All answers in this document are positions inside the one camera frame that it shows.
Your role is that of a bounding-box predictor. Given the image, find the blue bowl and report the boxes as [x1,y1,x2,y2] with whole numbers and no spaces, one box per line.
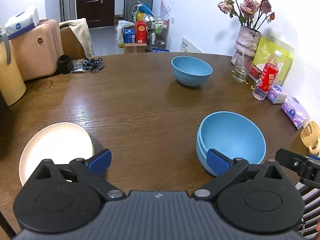
[196,130,217,177]
[171,56,213,87]
[198,111,266,164]

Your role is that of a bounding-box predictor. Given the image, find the cream white plate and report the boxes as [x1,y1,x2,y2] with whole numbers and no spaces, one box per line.
[19,122,95,185]

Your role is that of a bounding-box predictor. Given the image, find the yellow bear mug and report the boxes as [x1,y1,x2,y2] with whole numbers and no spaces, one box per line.
[300,121,320,156]

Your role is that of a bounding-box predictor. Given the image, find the purple tissue pack near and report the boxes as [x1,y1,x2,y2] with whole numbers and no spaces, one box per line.
[281,96,310,129]

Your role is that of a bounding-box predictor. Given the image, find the purple tissue pack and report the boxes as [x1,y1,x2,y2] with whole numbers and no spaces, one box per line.
[267,84,287,104]
[281,96,310,129]

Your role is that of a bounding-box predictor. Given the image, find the purple tissue pack far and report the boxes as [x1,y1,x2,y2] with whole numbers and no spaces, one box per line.
[267,84,287,104]

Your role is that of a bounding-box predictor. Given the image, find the small red box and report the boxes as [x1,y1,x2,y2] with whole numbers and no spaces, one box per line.
[248,65,262,83]

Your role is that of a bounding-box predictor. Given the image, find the silver foil packet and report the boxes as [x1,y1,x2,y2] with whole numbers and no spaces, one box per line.
[71,61,87,74]

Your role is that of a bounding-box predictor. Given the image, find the red label water bottle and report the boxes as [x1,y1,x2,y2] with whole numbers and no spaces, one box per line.
[253,50,282,101]

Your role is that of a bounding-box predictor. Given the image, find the clear drinking glass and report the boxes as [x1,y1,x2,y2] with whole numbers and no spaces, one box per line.
[233,55,253,83]

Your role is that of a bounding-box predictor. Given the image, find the yellow thermos jug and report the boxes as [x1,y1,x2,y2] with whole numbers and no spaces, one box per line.
[0,28,27,106]

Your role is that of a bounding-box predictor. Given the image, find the pink vase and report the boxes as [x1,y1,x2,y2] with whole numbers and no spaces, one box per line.
[231,25,262,64]

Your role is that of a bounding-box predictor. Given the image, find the cardboard box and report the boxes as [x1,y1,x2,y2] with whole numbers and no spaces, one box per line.
[124,43,148,54]

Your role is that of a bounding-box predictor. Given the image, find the yellow green pouch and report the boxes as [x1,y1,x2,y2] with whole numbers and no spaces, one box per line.
[252,35,295,86]

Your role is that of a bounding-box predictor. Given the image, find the wooden chair beige cover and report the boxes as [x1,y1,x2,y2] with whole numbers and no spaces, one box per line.
[59,18,94,60]

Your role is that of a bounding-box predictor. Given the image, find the white panel board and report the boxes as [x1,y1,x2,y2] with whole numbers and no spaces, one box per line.
[180,37,201,53]

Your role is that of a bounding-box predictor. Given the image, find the blue box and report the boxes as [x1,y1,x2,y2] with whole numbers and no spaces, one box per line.
[123,28,136,43]

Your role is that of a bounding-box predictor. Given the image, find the white plastic bag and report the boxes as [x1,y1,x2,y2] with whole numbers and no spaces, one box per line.
[116,20,135,47]

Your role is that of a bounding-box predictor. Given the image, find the metal storage rack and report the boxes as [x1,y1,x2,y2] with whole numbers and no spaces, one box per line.
[147,17,170,51]

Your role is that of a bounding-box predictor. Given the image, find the dried pink roses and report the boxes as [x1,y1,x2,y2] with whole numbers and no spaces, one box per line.
[217,0,276,31]

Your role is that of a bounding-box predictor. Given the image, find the tissue pack blue white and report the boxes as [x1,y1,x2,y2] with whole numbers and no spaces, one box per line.
[5,8,40,40]

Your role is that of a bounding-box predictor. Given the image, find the dark wooden door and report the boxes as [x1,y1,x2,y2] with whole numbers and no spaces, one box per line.
[76,0,114,28]

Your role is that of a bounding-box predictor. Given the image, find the blue lanyard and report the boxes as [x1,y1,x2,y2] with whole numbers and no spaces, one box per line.
[83,57,105,74]

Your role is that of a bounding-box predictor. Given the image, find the black strap roll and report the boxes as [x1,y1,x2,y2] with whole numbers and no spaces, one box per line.
[57,54,74,75]

